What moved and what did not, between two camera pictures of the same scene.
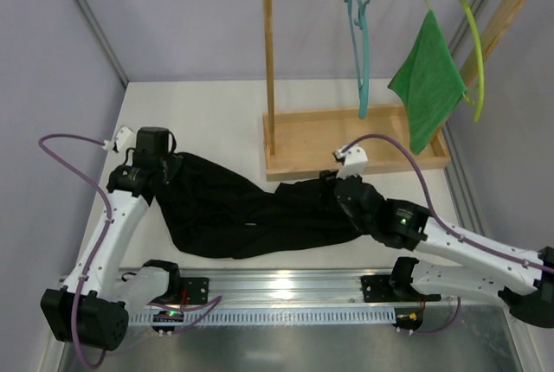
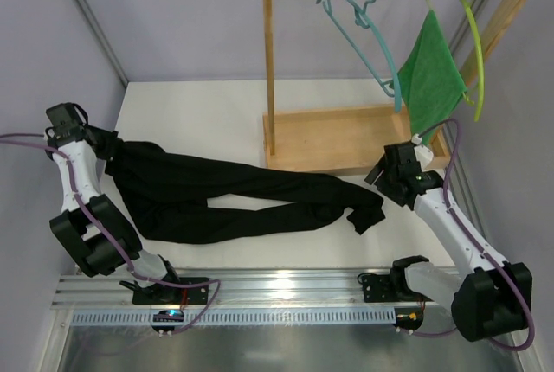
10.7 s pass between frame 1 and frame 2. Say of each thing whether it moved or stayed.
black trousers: moved
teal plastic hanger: moved
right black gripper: moved
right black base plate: stayed
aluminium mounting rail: stayed
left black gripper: moved
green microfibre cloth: stayed
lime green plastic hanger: stayed
